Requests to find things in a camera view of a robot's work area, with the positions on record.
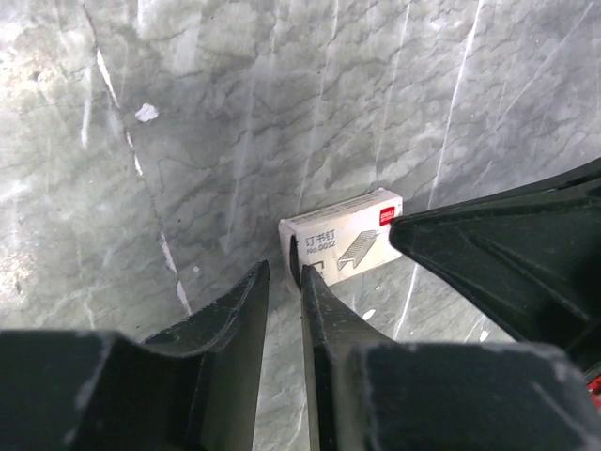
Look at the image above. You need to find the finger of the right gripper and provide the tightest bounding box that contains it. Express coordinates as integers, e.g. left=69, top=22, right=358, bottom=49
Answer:
left=389, top=160, right=600, bottom=376

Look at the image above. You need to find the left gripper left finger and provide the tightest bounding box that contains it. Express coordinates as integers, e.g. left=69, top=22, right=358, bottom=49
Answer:
left=1, top=261, right=270, bottom=450

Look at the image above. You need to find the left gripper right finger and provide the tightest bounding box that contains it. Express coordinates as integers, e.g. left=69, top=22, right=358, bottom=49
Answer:
left=288, top=234, right=601, bottom=451

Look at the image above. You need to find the white staple box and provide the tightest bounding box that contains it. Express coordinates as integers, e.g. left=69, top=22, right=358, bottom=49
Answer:
left=278, top=188, right=403, bottom=291

